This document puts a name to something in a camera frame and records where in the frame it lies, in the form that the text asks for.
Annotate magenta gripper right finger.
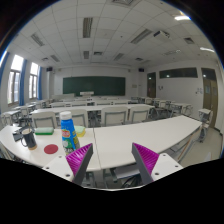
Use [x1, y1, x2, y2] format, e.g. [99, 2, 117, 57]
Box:
[132, 143, 159, 185]

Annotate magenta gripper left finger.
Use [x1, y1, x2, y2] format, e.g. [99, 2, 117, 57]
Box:
[66, 143, 93, 185]

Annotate blue plastic bottle white cap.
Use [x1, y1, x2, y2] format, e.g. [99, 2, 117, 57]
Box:
[60, 111, 80, 154]

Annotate yellow green sponge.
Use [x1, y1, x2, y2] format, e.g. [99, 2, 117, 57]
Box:
[75, 126, 86, 137]

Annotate white chair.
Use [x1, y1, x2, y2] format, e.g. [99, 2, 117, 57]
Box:
[32, 112, 57, 128]
[71, 109, 88, 127]
[101, 106, 128, 127]
[129, 105, 150, 123]

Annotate white chair right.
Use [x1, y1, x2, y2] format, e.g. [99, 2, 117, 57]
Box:
[129, 105, 150, 123]

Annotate white chair centre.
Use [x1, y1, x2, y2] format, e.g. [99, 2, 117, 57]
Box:
[101, 106, 128, 127]

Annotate white chair far left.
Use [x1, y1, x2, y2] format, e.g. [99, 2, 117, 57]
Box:
[32, 112, 57, 128]

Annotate black mug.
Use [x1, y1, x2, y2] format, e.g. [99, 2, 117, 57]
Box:
[21, 129, 37, 150]

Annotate black object on table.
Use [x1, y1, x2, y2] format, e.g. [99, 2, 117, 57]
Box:
[13, 126, 33, 142]

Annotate teacher lectern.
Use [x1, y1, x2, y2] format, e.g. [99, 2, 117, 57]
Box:
[80, 91, 94, 97]

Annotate green chalkboard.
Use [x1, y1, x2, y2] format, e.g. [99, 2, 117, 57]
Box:
[63, 76, 126, 96]

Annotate dark door back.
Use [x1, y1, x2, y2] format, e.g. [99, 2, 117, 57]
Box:
[147, 72, 156, 98]

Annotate brown door right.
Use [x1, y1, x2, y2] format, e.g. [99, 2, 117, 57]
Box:
[201, 68, 218, 128]

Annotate blue curtain right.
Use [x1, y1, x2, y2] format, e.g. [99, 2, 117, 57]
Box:
[37, 67, 42, 100]

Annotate blue curtain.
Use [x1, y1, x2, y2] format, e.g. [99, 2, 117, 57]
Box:
[37, 67, 42, 100]
[19, 59, 27, 106]

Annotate blue curtain left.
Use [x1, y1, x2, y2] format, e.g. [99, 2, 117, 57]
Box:
[19, 59, 27, 106]

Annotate ceiling projector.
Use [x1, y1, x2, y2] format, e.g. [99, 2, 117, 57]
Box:
[153, 30, 170, 41]

